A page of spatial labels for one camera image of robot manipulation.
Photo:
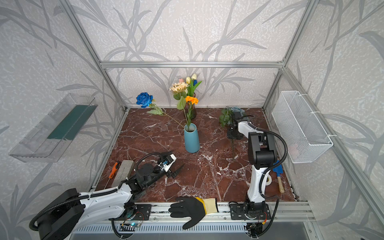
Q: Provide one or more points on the white tape roll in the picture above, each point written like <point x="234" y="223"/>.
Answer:
<point x="269" y="180"/>

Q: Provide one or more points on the white tulip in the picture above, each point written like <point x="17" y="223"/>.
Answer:
<point x="194" y="77"/>

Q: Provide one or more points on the grey sharpening stone block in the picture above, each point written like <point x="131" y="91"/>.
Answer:
<point x="123" y="172"/>

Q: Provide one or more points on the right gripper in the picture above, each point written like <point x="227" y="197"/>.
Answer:
<point x="234" y="133"/>

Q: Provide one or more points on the pink glass vase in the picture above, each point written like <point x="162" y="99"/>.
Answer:
<point x="192" y="111"/>

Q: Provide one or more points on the white wire basket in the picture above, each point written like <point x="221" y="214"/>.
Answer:
<point x="298" y="124"/>

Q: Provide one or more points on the cream sunflower stem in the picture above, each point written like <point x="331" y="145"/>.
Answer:
<point x="183" y="93"/>

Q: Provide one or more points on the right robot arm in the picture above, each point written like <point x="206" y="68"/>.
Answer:
<point x="266" y="150"/>

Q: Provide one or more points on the orange handled screwdriver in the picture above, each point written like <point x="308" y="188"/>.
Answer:
<point x="112" y="173"/>

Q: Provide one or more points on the teal ceramic vase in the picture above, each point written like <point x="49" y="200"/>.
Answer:
<point x="191" y="137"/>

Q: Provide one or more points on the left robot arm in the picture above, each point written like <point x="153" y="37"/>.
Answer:
<point x="73" y="210"/>

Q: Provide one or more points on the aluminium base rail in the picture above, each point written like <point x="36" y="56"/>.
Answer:
<point x="232" y="211"/>

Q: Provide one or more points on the pink object in basket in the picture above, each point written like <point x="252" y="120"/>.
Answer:
<point x="294" y="151"/>

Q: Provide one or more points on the orange marigold flower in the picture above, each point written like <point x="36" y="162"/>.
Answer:
<point x="193" y="101"/>

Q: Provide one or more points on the blue rose stem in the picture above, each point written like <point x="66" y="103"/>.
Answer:
<point x="145" y="100"/>

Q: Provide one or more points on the black and yellow work glove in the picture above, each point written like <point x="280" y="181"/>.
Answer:
<point x="194" y="208"/>

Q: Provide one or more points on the blue green flower bouquet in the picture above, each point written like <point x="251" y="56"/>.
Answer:
<point x="225" y="120"/>

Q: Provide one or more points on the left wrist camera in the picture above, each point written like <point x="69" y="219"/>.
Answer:
<point x="167" y="161"/>

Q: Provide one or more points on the clear acrylic wall shelf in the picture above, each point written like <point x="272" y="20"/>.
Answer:
<point x="49" y="139"/>

